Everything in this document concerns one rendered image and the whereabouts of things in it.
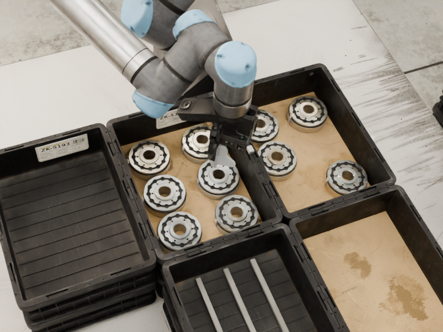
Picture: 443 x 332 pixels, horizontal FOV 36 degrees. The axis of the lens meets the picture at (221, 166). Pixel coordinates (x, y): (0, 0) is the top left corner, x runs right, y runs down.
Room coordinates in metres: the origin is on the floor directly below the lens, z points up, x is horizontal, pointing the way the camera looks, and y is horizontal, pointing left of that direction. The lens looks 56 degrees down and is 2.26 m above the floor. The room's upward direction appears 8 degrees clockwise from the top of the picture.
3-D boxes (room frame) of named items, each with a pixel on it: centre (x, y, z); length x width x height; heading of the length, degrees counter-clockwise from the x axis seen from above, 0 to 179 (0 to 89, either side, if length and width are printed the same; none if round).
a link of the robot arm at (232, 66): (0.84, 0.00, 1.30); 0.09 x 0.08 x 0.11; 43
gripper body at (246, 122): (0.85, -0.01, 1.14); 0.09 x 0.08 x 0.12; 75
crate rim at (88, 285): (0.72, 0.33, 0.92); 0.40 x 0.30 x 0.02; 29
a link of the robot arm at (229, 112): (0.85, 0.00, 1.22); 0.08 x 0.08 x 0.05
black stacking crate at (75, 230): (0.72, 0.33, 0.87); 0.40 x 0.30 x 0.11; 29
